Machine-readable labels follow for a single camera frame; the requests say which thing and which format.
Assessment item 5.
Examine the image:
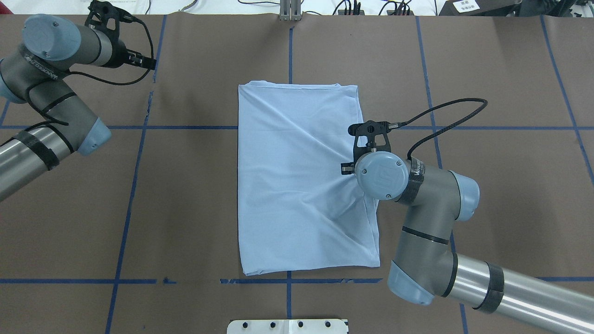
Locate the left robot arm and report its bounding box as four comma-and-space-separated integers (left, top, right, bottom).
0, 0, 157, 199

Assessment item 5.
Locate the light blue t-shirt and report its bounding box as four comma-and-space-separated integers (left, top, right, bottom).
238, 81, 381, 276

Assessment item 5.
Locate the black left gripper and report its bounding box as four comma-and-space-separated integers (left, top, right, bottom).
84, 0, 157, 71

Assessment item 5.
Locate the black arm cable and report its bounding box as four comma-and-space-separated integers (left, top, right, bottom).
388, 98, 489, 161
26, 17, 155, 126

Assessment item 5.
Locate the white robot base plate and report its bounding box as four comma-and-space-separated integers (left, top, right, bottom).
226, 319, 349, 334

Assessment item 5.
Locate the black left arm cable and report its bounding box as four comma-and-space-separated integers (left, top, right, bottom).
26, 17, 155, 126

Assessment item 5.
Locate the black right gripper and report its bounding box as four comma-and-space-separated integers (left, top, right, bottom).
340, 120, 392, 175

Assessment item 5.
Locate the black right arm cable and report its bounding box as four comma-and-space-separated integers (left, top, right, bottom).
388, 98, 489, 161

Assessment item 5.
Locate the black usb hub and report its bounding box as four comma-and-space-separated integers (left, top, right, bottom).
331, 0, 365, 16

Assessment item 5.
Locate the aluminium frame post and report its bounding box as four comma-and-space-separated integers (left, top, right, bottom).
278, 0, 303, 22

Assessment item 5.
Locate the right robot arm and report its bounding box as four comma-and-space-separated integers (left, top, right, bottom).
341, 121, 594, 334

